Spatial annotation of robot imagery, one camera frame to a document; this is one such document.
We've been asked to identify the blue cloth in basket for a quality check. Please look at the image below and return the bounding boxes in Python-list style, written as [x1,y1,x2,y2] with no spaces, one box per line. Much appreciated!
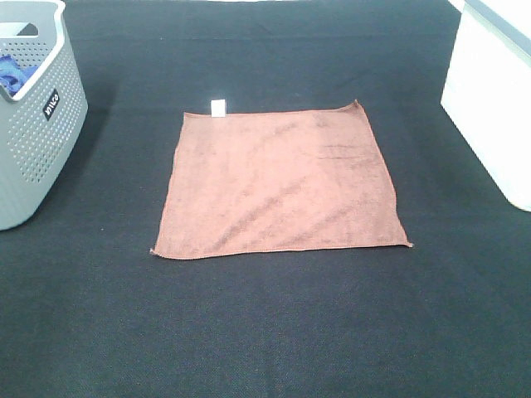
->
[1,55,37,96]

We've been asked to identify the brown microfibre towel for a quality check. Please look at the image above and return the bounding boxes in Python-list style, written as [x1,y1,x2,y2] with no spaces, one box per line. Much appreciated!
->
[152,102,409,260]

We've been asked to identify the grey perforated laundry basket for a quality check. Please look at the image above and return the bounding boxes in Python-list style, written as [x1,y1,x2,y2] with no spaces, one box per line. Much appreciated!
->
[1,1,88,230]

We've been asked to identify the white storage bin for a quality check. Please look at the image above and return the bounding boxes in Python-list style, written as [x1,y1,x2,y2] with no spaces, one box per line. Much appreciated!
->
[441,1,530,211]

